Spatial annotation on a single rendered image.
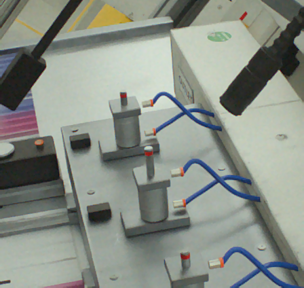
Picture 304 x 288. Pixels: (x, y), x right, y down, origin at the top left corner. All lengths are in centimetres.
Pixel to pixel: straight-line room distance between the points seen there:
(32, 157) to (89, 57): 30
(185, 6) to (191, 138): 40
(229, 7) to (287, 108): 124
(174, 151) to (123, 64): 31
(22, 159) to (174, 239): 20
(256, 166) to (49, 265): 19
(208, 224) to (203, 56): 25
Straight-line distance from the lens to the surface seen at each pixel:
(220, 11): 198
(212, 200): 68
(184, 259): 54
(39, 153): 79
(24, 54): 63
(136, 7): 193
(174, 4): 112
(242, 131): 73
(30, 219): 79
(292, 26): 52
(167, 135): 76
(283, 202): 64
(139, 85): 98
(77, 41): 109
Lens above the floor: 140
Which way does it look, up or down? 17 degrees down
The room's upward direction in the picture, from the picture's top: 39 degrees clockwise
